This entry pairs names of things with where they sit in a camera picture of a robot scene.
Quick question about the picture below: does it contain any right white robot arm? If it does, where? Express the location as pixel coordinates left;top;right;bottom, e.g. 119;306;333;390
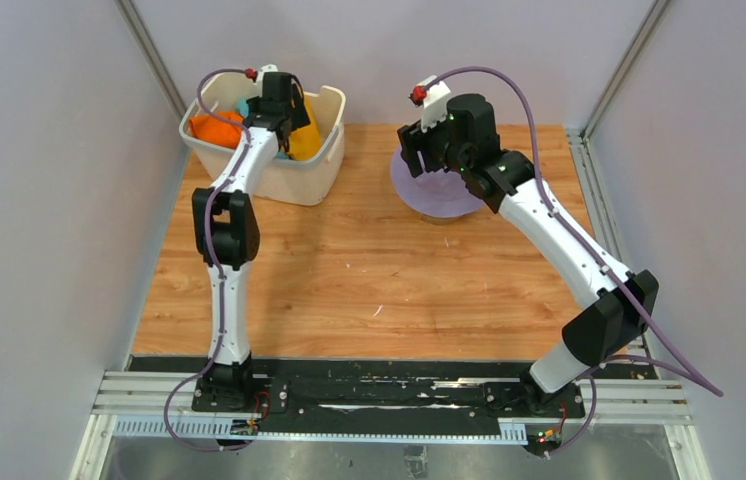
398;88;659;417

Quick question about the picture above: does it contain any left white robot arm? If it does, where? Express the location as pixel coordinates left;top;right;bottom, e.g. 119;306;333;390
192;69;304;413

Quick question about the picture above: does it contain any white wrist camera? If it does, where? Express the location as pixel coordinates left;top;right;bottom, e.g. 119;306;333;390
409;75;452;132
255;64;278;84

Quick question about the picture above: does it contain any purple bucket hat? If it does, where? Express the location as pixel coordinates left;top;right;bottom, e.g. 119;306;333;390
389;148;486;217

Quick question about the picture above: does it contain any white plastic basket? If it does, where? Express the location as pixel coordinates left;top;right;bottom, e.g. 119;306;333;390
179;69;346;206

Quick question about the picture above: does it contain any orange bucket hat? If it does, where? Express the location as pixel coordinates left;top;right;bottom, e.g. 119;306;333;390
188;111;244;149

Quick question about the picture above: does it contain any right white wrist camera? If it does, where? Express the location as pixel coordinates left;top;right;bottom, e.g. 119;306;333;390
409;75;452;132

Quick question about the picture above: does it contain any wooden hat stand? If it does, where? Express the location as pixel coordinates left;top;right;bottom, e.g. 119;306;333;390
420;214;466;226

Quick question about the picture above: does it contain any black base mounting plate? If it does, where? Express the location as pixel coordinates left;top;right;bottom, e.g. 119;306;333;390
128;357;586;441

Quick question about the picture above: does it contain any aluminium frame rail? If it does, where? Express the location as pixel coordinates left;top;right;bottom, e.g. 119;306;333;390
89;372;712;479

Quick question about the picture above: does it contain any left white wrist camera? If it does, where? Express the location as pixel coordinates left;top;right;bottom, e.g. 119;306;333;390
255;64;278;84

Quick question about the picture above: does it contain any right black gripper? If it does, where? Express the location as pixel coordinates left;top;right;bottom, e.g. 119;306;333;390
398;107;470;179

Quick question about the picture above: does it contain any teal bucket hat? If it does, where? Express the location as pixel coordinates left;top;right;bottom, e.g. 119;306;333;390
235;98;250;119

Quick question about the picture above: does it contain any yellow bucket hat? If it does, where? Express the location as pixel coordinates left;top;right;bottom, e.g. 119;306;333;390
286;96;322;162

